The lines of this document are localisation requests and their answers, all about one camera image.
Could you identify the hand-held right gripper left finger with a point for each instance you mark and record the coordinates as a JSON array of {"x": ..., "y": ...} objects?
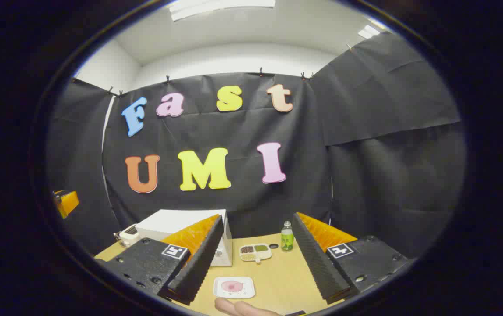
[{"x": 198, "y": 267}]

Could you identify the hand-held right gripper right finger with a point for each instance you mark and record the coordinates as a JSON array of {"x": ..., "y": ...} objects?
[{"x": 317, "y": 263}]

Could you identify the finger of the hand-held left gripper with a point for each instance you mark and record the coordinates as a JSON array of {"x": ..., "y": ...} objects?
[{"x": 68, "y": 202}]

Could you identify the white square food plate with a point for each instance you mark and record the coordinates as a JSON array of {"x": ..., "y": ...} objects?
[{"x": 220, "y": 293}]

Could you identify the pink meat slice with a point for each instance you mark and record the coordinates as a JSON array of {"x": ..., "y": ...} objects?
[{"x": 233, "y": 286}]

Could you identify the white microwave oven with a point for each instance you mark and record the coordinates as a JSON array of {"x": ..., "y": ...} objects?
[{"x": 172, "y": 221}]

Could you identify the green label drink bottle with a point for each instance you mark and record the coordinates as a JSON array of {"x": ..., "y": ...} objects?
[{"x": 287, "y": 240}]

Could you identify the white divided bean tray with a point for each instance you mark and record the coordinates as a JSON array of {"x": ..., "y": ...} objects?
[{"x": 261, "y": 248}]

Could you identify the white toaster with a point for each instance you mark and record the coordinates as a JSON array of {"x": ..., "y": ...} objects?
[{"x": 129, "y": 238}]

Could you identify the small ceiling light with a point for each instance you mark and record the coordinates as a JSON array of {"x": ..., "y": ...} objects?
[{"x": 369, "y": 31}]

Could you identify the long ceiling light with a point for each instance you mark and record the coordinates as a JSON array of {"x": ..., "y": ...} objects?
[{"x": 220, "y": 6}]

